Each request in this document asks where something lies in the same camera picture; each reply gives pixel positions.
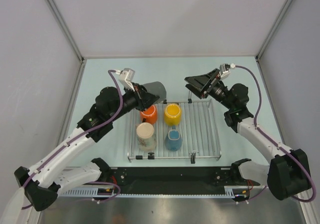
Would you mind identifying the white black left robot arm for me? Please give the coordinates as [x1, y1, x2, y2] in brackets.
[14, 81, 167, 212]

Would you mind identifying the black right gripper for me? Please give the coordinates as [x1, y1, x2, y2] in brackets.
[185, 68, 234, 110]

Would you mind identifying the yellow mug black handle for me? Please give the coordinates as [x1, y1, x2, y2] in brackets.
[164, 103, 182, 126]

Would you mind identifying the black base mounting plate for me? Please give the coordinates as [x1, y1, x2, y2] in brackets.
[98, 166, 248, 195]

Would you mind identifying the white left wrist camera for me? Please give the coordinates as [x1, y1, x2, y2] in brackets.
[118, 68, 135, 90]

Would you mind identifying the aluminium frame post right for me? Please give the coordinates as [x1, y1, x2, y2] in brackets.
[255, 0, 295, 63]

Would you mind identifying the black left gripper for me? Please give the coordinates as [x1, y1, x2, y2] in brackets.
[108, 82, 159, 122]

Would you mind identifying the white slotted cable duct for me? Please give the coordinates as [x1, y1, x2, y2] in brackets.
[57, 185, 252, 199]

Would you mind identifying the dark green mug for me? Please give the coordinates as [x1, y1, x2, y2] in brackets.
[143, 81, 167, 105]

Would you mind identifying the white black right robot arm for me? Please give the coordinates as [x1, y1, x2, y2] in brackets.
[184, 64, 317, 202]

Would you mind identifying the orange mug black handle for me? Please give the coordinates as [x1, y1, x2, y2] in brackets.
[139, 105, 158, 125]

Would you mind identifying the cream floral mug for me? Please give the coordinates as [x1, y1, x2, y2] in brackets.
[136, 122, 157, 152]

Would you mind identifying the black front rack knob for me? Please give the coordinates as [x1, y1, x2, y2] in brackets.
[147, 152, 155, 160]

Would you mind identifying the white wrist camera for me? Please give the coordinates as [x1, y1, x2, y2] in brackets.
[219, 63, 236, 80]
[118, 68, 135, 90]

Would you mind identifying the black front rack hook clip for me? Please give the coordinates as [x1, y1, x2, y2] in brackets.
[190, 150, 198, 164]

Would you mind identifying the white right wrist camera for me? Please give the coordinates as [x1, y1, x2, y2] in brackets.
[219, 63, 236, 80]

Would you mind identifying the aluminium frame post left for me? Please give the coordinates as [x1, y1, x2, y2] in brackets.
[44, 0, 84, 63]

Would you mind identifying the metal wire dish rack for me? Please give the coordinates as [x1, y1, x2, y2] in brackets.
[125, 100, 222, 164]

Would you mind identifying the blue mug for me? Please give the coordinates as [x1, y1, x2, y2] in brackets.
[164, 125, 183, 152]

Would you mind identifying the aluminium frame post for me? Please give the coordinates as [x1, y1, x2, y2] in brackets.
[255, 0, 295, 63]
[44, 0, 84, 63]

